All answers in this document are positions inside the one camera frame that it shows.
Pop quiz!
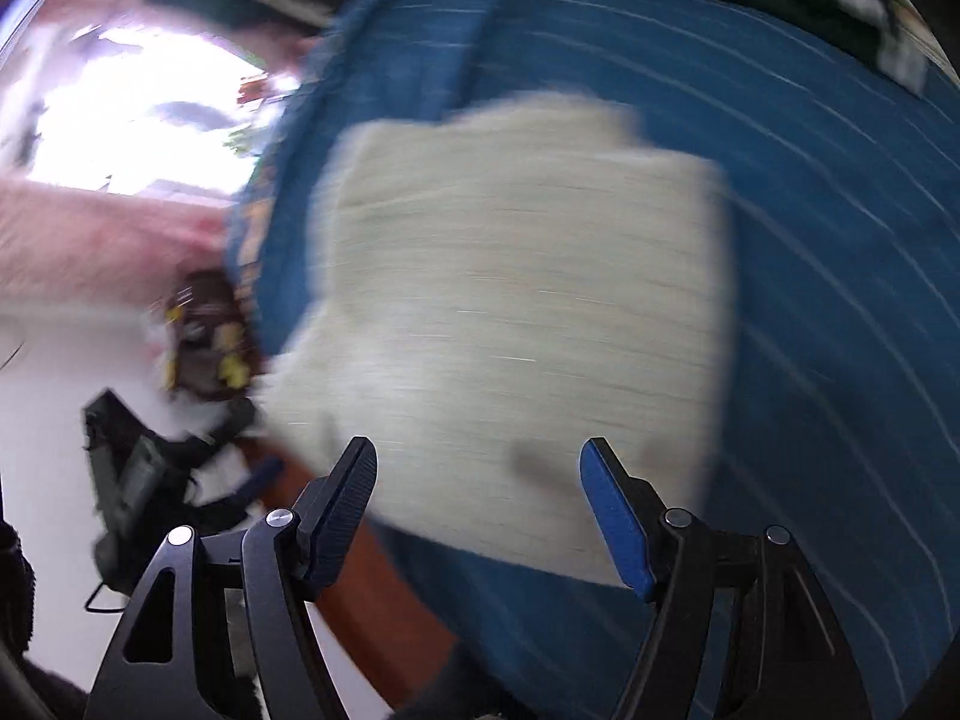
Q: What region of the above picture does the blue striped bed sheet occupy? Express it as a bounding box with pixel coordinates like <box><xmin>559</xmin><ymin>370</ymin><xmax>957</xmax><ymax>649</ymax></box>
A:
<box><xmin>228</xmin><ymin>0</ymin><xmax>958</xmax><ymax>718</ymax></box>

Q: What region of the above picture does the pink floral curtain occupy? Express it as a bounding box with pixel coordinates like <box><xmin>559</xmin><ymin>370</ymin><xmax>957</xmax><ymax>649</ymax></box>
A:
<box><xmin>2</xmin><ymin>179</ymin><xmax>228</xmax><ymax>307</ymax></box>

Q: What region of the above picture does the brown patterned bag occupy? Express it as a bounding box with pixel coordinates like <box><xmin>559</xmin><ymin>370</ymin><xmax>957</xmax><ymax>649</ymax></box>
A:
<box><xmin>163</xmin><ymin>268</ymin><xmax>256</xmax><ymax>401</ymax></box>

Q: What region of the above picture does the cream tweed jacket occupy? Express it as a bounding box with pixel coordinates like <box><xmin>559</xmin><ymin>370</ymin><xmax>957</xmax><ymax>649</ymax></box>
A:
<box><xmin>257</xmin><ymin>93</ymin><xmax>736</xmax><ymax>585</ymax></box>

